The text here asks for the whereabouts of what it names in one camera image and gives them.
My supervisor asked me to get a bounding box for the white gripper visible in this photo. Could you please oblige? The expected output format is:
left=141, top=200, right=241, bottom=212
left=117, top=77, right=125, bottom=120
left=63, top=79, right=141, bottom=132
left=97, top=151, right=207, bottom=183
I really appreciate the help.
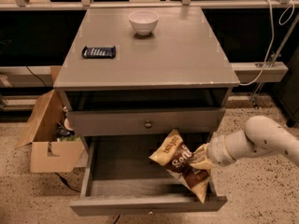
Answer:
left=189, top=135, right=235, bottom=170

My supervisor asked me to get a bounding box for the brown and yellow chip bag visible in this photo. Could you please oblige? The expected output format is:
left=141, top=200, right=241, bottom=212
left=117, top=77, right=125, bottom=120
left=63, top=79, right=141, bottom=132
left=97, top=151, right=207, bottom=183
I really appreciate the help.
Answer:
left=149, top=130, right=210, bottom=203

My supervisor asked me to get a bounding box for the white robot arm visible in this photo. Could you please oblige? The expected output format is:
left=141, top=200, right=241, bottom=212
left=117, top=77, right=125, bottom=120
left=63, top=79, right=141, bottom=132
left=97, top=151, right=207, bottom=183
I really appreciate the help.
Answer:
left=190, top=116, right=299, bottom=170

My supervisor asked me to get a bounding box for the closed grey top drawer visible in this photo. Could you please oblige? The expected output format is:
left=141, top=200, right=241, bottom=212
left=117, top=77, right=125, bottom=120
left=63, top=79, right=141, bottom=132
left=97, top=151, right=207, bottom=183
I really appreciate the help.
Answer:
left=67, top=107, right=225, bottom=136

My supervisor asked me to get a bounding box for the open grey middle drawer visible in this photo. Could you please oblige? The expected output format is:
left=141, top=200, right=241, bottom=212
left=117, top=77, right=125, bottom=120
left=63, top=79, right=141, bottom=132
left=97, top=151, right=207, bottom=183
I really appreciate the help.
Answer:
left=70, top=134, right=227, bottom=217

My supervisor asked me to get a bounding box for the grey wooden drawer cabinet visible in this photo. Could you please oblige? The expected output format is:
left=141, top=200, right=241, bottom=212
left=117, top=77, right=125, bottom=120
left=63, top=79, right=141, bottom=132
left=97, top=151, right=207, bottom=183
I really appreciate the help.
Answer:
left=54, top=7, right=239, bottom=144

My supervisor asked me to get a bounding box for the white ceramic bowl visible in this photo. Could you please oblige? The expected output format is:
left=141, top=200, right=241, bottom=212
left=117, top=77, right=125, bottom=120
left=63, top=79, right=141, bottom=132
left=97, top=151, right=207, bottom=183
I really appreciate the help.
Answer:
left=128, top=10, right=160, bottom=35

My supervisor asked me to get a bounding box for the open cardboard box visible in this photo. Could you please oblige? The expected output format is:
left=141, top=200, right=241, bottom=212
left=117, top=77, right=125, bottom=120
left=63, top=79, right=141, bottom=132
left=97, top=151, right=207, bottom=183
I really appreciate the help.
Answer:
left=15, top=90, right=88, bottom=173

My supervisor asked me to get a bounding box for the dark blue snack bar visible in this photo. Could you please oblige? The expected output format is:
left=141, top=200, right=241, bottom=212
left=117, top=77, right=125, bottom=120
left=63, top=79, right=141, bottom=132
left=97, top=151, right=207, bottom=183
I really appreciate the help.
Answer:
left=81, top=46, right=116, bottom=59

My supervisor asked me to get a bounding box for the black floor cable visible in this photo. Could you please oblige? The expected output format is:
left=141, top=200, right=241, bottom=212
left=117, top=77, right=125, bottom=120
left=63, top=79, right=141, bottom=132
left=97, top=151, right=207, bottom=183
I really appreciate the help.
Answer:
left=54, top=172, right=82, bottom=194

